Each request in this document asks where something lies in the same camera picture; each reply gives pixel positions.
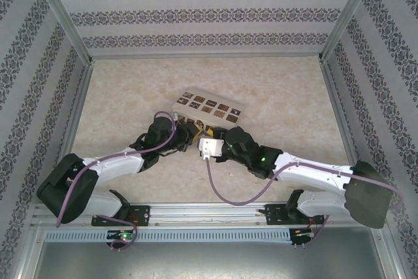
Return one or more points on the aluminium table side rail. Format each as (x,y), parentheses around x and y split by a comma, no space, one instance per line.
(339,112)
(80,102)

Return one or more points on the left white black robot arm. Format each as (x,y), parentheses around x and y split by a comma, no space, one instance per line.
(114,161)

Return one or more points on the right circuit board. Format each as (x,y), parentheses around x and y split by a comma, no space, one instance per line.
(302,233)

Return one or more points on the black mounting plate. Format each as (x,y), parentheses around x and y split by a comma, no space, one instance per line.
(142,213)
(274,213)

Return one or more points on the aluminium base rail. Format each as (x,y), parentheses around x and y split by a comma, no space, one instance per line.
(209,213)

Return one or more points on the white tray with brown squares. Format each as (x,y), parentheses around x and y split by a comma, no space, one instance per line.
(212,107)

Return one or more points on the aluminium frame post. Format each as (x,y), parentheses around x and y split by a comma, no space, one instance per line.
(347,14)
(62,14)

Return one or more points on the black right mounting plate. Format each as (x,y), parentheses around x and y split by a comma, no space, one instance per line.
(274,213)

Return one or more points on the grey metal sheet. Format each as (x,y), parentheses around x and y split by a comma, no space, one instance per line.
(209,262)

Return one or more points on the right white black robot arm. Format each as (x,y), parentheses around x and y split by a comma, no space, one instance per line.
(313,174)

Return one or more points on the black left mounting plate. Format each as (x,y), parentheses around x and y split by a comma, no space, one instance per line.
(142,213)

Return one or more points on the left circuit board green light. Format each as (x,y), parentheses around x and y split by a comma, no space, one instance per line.
(122,236)

